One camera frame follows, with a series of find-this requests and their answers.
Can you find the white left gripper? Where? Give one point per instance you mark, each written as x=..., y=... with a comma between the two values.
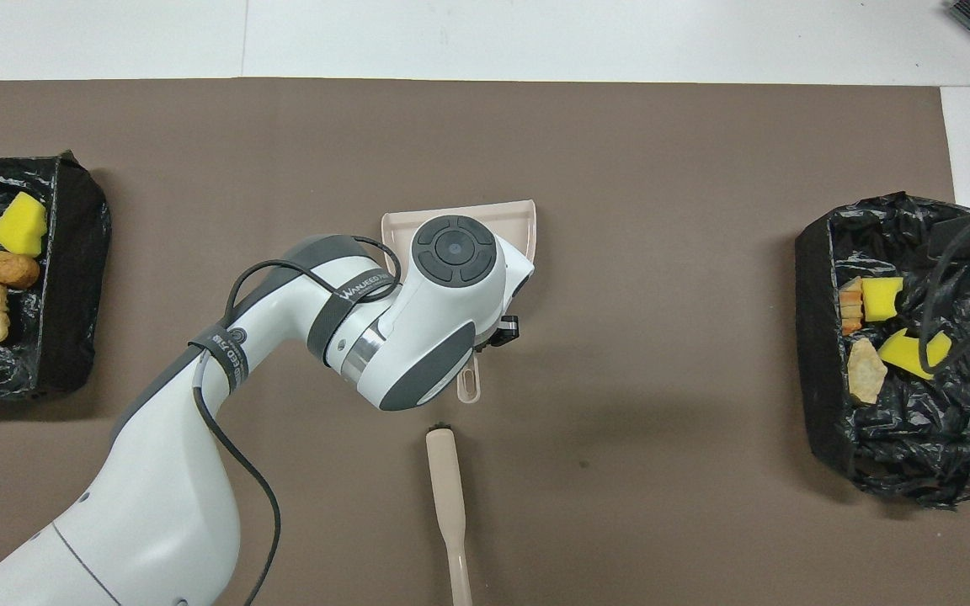
x=519, y=273

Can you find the green and yellow sponge piece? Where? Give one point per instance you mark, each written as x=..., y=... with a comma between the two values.
x=881, y=299

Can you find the notched yellow sponge piece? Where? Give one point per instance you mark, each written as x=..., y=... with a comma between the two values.
x=902, y=353

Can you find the orange striped bread piece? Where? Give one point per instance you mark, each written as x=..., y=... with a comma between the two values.
x=851, y=307

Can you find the beige plastic dustpan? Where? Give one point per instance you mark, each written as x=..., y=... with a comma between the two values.
x=398, y=225

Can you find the beige brush with black bristles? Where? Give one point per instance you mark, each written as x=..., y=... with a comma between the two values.
x=443, y=480

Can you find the wavy yellow sponge piece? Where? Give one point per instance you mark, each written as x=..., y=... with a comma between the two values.
x=20, y=225

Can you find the brown peanut shaped bread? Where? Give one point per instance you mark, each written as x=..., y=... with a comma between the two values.
x=3, y=269

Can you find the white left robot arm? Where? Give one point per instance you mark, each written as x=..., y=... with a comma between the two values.
x=157, y=505

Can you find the black bag lined bin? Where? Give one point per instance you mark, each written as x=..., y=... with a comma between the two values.
x=72, y=252
x=914, y=454

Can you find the brown table mat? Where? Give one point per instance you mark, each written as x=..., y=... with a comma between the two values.
x=620, y=505

